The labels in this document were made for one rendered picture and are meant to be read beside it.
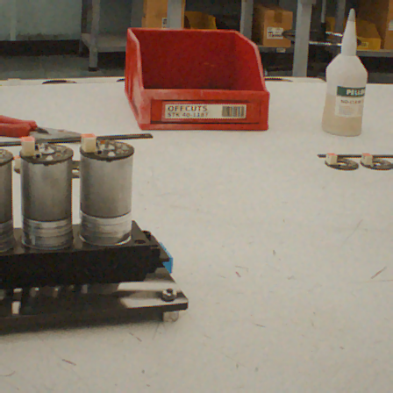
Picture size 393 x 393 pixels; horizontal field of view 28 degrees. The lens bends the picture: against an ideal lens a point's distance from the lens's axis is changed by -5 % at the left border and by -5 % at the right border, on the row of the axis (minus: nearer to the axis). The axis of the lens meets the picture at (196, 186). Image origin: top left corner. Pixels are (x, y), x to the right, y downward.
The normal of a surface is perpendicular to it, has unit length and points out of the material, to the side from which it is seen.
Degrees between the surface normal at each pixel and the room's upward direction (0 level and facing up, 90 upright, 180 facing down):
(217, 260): 0
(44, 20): 90
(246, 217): 0
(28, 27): 90
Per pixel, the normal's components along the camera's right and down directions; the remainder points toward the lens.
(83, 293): 0.06, -0.94
